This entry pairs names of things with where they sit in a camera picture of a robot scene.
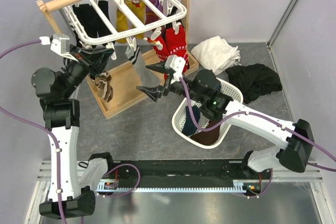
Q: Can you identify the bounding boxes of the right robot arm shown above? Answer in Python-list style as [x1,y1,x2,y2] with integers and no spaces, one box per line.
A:
[137,63,314,179]

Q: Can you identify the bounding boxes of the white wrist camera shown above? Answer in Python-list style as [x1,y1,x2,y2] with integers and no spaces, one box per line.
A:
[164,55,186,83]
[50,34,71,59]

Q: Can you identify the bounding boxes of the yellow reindeer sock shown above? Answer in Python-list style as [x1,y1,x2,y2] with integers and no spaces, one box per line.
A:
[116,0,145,32]

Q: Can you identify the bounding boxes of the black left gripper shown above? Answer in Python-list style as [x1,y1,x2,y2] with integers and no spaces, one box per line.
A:
[60,44,113,98]

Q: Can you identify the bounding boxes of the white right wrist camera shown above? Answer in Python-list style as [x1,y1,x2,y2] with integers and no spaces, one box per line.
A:
[164,55,186,83]

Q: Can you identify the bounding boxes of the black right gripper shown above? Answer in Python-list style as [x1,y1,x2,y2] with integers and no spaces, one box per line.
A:
[136,58,204,103]

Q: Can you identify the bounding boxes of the black sock white stripes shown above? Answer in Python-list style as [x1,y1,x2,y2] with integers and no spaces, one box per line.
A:
[67,16,78,40]

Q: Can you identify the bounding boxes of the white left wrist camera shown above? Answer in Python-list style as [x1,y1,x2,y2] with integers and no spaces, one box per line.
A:
[50,34,71,59]

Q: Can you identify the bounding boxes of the navy blue sock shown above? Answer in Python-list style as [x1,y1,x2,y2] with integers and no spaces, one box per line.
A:
[182,105,201,136]

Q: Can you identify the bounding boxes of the wooden drying rack stand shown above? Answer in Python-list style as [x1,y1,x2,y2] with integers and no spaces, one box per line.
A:
[36,0,200,120]

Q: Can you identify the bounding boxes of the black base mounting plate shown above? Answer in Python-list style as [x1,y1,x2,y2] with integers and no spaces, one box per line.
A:
[97,159,272,197]

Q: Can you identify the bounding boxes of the folded white towel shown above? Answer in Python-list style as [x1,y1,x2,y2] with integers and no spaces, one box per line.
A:
[191,36,240,75]

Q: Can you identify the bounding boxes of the crumpled black cloth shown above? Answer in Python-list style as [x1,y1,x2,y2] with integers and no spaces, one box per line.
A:
[225,63,282,104]

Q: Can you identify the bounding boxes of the white perforated laundry basket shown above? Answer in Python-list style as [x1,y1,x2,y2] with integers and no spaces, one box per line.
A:
[172,78,244,150]

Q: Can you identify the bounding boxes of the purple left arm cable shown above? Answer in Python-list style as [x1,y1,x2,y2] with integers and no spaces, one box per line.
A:
[0,39,66,221]

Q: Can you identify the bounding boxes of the white plastic clip hanger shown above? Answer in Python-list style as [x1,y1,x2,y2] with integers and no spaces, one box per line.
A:
[47,0,187,45]

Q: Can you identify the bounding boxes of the brown sock in basket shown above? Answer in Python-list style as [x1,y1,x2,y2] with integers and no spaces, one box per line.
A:
[191,126,220,146]

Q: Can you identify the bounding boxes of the purple striped sock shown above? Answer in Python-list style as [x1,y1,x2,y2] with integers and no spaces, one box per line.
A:
[145,0,169,25]

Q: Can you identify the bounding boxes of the red patterned Christmas sock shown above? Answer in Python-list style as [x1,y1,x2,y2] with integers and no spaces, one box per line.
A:
[164,22,189,73]

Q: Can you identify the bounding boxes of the grey sock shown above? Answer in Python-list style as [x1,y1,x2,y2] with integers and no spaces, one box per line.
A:
[125,46,145,84]

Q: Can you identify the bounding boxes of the plain black sock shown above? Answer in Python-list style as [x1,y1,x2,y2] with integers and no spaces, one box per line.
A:
[72,4,112,38]

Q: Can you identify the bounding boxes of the aluminium rail frame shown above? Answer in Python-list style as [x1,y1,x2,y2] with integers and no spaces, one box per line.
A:
[34,158,324,223]

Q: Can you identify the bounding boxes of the brown striped sock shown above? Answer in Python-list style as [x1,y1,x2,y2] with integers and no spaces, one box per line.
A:
[89,71,113,102]

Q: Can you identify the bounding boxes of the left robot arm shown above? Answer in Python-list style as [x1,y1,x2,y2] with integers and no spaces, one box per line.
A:
[31,45,115,219]

